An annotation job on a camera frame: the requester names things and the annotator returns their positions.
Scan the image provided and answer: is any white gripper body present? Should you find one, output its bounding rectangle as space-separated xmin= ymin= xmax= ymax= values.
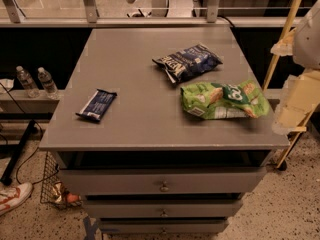
xmin=271 ymin=30 xmax=320 ymax=135

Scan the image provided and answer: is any blue chip bag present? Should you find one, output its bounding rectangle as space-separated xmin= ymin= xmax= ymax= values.
xmin=153 ymin=44 xmax=222 ymax=84

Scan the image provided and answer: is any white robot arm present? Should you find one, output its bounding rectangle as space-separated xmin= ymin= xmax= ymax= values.
xmin=271 ymin=0 xmax=320 ymax=135

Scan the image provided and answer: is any green chip bag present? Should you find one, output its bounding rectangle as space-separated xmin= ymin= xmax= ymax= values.
xmin=181 ymin=80 xmax=270 ymax=120

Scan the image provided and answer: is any blue rxbar blueberry bar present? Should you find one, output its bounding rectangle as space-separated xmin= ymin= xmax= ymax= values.
xmin=76 ymin=89 xmax=117 ymax=122

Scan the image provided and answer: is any yellow wooden pole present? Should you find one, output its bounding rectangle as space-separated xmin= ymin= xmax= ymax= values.
xmin=262 ymin=0 xmax=302 ymax=91

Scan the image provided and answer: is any grey metal railing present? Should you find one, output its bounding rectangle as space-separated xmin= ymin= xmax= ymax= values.
xmin=0 ymin=0 xmax=320 ymax=29

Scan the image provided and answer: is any grey drawer cabinet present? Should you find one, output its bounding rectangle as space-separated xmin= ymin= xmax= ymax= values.
xmin=41 ymin=25 xmax=288 ymax=235

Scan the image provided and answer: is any top drawer knob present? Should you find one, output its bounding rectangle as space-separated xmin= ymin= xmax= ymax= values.
xmin=159 ymin=181 xmax=169 ymax=193

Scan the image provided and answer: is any drawer knob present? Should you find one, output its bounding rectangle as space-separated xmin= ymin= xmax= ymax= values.
xmin=160 ymin=209 xmax=169 ymax=218
xmin=159 ymin=181 xmax=169 ymax=193

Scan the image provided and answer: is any middle drawer knob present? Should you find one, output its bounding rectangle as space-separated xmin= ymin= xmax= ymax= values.
xmin=160 ymin=209 xmax=169 ymax=218

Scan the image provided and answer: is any right clear water bottle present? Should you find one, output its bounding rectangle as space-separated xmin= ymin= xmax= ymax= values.
xmin=38 ymin=67 xmax=59 ymax=100

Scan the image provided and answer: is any clear water bottle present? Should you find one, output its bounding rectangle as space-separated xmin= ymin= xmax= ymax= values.
xmin=38 ymin=67 xmax=59 ymax=100
xmin=16 ymin=66 xmax=39 ymax=98

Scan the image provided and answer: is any left clear water bottle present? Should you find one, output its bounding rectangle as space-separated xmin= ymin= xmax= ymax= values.
xmin=16 ymin=66 xmax=39 ymax=98

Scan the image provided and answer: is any black metal bar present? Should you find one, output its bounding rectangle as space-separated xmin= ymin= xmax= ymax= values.
xmin=0 ymin=120 xmax=35 ymax=186

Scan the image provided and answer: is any white orange sneaker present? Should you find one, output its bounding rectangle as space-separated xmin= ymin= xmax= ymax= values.
xmin=0 ymin=182 xmax=33 ymax=216

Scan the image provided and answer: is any black wire basket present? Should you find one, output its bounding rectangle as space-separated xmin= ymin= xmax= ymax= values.
xmin=40 ymin=153 xmax=82 ymax=210

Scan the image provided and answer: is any black cable on floor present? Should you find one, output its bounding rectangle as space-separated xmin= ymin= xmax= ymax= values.
xmin=0 ymin=82 xmax=60 ymax=186

